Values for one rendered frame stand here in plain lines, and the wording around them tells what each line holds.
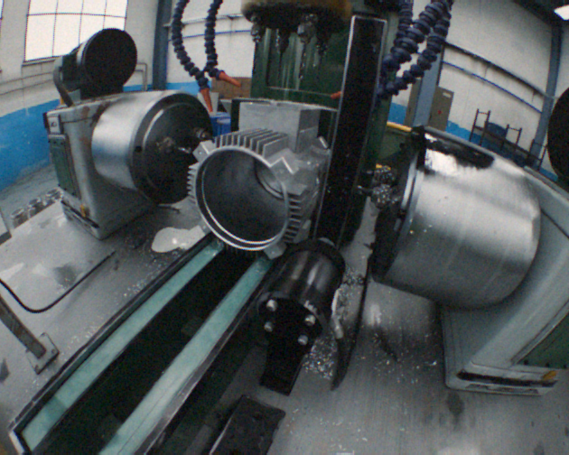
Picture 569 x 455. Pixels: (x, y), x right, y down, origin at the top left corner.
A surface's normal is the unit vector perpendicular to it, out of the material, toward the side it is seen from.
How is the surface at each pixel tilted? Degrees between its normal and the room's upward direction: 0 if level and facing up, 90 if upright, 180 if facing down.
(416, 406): 0
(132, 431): 0
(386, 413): 0
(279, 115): 90
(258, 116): 90
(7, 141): 90
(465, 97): 90
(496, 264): 80
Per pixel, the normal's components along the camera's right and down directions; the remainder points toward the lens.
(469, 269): -0.37, 0.44
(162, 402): 0.11, -0.83
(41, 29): 0.95, 0.25
